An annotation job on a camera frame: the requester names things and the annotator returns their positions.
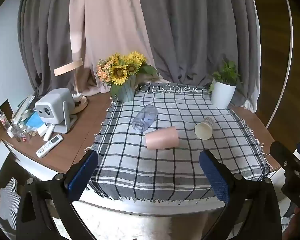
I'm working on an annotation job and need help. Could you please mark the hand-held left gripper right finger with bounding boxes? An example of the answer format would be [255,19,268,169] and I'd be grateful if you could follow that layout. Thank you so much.
[199,150,282,240]

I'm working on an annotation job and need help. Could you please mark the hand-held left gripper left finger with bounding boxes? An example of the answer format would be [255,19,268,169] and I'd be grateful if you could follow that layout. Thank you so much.
[15,149,99,240]

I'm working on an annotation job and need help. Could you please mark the pink cup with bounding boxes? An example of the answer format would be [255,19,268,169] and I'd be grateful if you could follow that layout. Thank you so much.
[144,126,179,151]

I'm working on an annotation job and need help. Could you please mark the white paper cup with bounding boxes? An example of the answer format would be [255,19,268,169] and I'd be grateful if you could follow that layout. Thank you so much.
[194,117,215,140]

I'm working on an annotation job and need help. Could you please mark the clear plastic cup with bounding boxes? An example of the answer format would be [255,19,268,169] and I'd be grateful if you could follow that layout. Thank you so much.
[131,104,158,133]

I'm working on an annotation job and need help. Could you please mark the large white remote control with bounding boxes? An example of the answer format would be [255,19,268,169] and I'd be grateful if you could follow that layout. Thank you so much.
[36,134,63,158]

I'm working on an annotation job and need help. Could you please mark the small white remote control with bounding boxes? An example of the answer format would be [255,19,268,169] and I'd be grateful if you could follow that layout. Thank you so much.
[43,124,54,141]

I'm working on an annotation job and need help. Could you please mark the checked grey white cloth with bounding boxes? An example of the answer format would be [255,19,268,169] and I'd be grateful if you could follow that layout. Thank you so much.
[86,82,274,203]

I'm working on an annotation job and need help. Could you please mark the small clear jar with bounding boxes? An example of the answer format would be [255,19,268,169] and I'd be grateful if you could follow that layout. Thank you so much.
[15,124,32,143]

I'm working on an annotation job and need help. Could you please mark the blue packet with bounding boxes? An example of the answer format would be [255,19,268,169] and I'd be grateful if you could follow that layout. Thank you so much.
[24,111,44,128]

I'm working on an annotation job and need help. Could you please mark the grey projector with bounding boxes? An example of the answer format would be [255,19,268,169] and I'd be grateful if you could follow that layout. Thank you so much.
[34,88,78,134]

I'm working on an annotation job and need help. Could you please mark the striped cloth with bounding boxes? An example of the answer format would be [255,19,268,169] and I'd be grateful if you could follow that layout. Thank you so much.
[0,177,22,230]

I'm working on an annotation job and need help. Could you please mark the white plant pot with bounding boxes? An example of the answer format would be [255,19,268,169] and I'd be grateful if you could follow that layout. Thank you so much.
[211,79,237,109]

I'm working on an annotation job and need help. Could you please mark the teal ribbed vase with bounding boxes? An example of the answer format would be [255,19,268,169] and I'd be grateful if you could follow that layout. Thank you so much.
[116,76,137,103]

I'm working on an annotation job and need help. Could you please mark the clear water bottle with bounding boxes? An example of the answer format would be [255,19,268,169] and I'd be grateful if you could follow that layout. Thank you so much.
[0,109,13,130]

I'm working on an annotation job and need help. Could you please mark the green leafy plant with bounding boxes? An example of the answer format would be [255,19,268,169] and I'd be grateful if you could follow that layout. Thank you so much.
[207,60,241,94]

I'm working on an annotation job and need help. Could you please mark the wooden desk lamp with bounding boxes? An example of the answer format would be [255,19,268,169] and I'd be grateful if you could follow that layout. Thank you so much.
[53,58,88,114]

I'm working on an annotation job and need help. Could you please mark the sunflower bouquet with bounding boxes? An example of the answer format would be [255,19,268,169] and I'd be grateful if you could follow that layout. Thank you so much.
[95,51,158,99]

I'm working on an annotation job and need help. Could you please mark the grey curtain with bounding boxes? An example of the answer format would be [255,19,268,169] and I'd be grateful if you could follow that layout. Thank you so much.
[17,0,90,98]
[137,0,262,105]

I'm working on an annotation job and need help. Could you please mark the pink curtain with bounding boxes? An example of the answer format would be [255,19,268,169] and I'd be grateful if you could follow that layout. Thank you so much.
[69,0,155,95]

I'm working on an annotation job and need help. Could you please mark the white hoop frame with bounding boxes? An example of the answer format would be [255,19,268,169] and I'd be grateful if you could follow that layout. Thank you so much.
[266,0,294,128]

